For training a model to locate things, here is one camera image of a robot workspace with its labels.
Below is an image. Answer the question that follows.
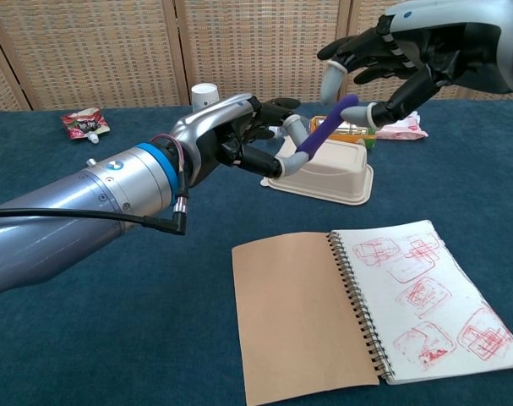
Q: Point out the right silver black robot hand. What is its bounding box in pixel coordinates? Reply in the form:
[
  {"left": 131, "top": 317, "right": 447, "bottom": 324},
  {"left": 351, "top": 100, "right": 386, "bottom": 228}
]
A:
[{"left": 317, "top": 0, "right": 513, "bottom": 128}]

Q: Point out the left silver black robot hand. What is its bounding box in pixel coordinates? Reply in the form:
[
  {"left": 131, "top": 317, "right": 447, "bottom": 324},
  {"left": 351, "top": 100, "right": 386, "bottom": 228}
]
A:
[{"left": 167, "top": 95, "right": 314, "bottom": 189}]

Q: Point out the black arm cable with connector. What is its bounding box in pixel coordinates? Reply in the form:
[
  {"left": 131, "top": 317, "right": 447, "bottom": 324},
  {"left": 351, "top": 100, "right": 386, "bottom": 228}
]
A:
[{"left": 0, "top": 134, "right": 192, "bottom": 236}]

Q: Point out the pink wet wipes pack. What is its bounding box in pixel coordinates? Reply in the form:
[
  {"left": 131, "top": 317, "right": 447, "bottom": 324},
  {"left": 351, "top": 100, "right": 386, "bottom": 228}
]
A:
[{"left": 374, "top": 110, "right": 429, "bottom": 141}]

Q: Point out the plastic bottle with orange label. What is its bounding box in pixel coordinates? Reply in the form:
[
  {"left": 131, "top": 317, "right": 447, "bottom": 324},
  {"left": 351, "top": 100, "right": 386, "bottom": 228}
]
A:
[{"left": 308, "top": 114, "right": 379, "bottom": 151}]

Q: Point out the blue table cloth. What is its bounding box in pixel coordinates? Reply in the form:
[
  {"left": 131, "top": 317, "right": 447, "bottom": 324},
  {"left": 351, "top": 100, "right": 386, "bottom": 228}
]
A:
[{"left": 0, "top": 99, "right": 513, "bottom": 406}]

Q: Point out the open spiral notebook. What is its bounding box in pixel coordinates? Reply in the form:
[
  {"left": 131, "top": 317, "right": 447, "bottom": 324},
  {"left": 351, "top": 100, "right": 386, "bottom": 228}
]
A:
[{"left": 231, "top": 218, "right": 513, "bottom": 406}]

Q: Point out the red spouted snack pouch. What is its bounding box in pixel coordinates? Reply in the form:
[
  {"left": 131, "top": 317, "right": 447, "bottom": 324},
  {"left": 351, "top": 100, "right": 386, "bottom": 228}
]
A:
[{"left": 60, "top": 107, "right": 112, "bottom": 145}]

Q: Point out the beige pulp lunch box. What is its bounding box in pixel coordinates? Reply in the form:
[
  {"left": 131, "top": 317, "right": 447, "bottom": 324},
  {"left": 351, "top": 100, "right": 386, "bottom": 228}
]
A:
[{"left": 259, "top": 137, "right": 374, "bottom": 206}]

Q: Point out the purple plastic stick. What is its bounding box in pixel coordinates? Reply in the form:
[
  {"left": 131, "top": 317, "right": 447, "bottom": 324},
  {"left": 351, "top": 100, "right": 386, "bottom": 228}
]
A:
[{"left": 296, "top": 94, "right": 360, "bottom": 164}]

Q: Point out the white paper cup stack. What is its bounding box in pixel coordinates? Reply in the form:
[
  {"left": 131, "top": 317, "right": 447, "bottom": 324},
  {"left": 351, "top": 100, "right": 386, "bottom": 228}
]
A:
[{"left": 190, "top": 83, "right": 221, "bottom": 113}]

